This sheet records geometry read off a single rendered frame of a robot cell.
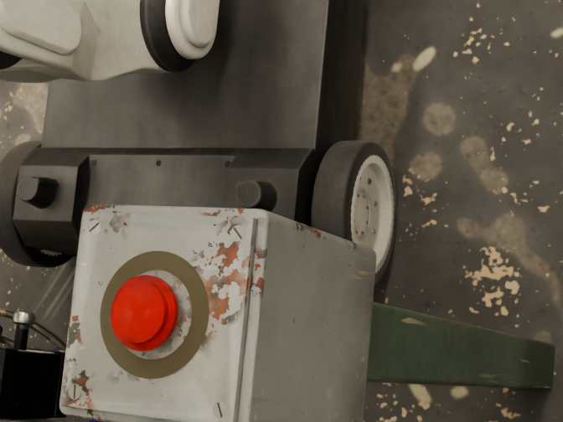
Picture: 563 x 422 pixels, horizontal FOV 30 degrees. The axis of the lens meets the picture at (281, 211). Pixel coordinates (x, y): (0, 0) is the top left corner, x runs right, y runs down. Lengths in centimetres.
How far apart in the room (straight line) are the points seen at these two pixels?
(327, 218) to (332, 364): 71
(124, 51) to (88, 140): 29
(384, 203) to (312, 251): 89
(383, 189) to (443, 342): 56
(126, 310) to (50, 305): 123
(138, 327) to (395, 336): 32
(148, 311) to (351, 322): 16
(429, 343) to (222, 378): 39
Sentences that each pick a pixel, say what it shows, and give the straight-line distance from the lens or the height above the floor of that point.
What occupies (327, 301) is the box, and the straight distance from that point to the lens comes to 62.
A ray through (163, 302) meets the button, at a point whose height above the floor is 94.
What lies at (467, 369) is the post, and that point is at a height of 41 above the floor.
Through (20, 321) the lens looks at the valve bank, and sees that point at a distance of 88.
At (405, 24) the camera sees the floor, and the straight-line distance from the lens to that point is 158.
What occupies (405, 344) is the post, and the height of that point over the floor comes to 60.
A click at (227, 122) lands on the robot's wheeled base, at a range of 146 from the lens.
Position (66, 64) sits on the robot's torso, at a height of 53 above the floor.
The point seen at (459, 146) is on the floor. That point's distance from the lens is 150.
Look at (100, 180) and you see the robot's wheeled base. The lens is 152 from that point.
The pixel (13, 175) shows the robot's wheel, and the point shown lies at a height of 19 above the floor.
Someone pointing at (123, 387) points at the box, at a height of 93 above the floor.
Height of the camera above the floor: 141
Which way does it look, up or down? 63 degrees down
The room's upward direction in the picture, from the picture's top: 70 degrees counter-clockwise
